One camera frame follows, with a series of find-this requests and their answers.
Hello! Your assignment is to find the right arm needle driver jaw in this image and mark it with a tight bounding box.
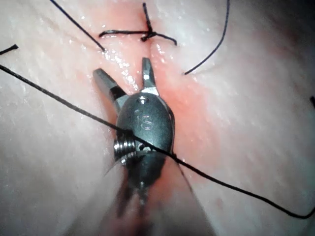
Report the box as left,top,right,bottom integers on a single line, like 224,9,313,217
140,57,159,96
93,68,126,112

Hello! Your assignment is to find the right arm needle driver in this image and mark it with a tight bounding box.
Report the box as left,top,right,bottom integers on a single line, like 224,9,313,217
113,88,176,165

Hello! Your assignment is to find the black stitching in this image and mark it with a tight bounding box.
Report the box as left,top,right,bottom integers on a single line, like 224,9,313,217
98,2,178,46

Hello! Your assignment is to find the tissue pad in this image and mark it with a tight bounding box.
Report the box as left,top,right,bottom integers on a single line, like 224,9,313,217
0,0,315,236

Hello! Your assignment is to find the short black thread piece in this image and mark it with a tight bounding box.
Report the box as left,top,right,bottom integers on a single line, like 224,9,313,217
0,44,19,56

